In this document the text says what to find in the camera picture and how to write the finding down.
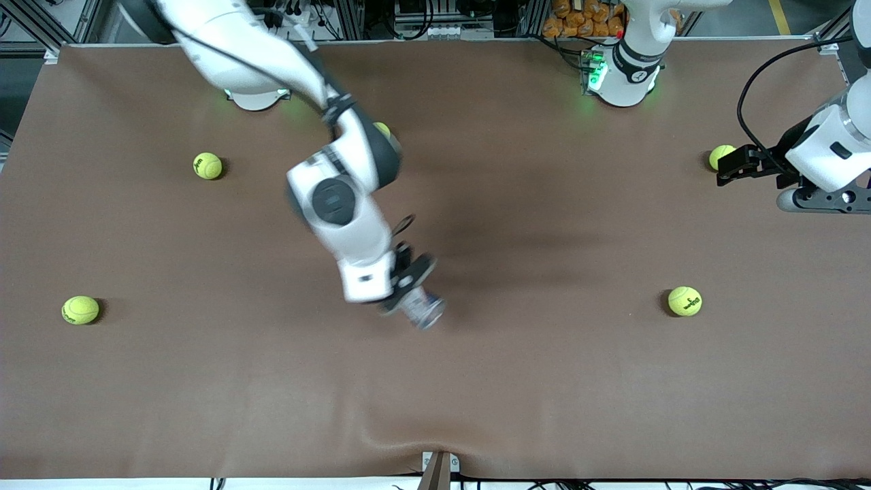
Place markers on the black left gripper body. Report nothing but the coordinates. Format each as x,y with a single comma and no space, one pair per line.
782,155

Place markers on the clear blue white tennis can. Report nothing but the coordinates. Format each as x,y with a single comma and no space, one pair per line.
425,312

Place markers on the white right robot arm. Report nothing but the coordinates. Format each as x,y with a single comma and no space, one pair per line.
343,204

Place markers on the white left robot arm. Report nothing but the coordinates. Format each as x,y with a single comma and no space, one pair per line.
833,143

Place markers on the yellow tennis ball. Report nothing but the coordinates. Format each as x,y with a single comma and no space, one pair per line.
80,309
684,301
720,155
382,129
207,165

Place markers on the brown table cloth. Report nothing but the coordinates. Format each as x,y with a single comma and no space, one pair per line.
435,395

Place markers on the metal table clamp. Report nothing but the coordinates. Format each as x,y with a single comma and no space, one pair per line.
439,469

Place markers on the orange mesh bag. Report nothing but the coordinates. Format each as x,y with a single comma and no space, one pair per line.
582,17

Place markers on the white connector block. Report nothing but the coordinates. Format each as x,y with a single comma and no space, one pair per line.
446,32

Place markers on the white power strip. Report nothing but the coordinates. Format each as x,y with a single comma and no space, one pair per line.
296,19

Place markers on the aluminium frame profile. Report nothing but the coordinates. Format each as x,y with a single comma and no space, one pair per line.
47,27
833,30

